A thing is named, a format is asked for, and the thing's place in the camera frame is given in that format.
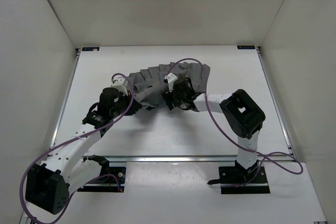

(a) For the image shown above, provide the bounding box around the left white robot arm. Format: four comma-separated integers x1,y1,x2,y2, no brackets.
20,85,141,215

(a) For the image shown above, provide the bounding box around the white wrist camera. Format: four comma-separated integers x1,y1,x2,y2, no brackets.
164,73,178,92
111,77,128,95

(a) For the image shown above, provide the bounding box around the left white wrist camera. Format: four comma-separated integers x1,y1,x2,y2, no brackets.
111,77,128,95

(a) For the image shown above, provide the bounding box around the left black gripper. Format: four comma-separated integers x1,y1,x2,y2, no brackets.
112,88,142,115

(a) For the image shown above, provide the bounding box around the aluminium front rail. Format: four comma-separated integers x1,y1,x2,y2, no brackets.
106,155,236,163

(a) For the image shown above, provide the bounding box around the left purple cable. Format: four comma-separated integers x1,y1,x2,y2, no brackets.
19,73,136,222

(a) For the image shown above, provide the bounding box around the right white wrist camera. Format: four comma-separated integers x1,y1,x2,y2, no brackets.
164,73,178,92

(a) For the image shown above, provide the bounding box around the purple cable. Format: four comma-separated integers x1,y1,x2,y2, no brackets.
167,58,303,176
19,73,136,222

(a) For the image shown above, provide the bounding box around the grey pleated skirt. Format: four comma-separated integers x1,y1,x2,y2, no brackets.
128,62,211,110

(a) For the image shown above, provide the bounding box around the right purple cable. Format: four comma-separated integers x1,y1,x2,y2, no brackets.
167,58,303,176

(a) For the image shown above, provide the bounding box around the left blue corner label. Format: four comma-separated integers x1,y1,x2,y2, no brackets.
81,47,100,51

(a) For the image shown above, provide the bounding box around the right blue corner label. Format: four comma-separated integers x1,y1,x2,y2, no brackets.
237,45,255,50

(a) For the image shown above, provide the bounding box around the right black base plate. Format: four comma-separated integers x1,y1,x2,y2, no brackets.
207,166,270,195

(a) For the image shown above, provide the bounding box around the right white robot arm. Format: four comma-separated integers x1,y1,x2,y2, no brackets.
162,73,266,182

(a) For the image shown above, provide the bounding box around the blue corner label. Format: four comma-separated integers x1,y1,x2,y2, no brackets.
81,47,100,51
237,45,255,50

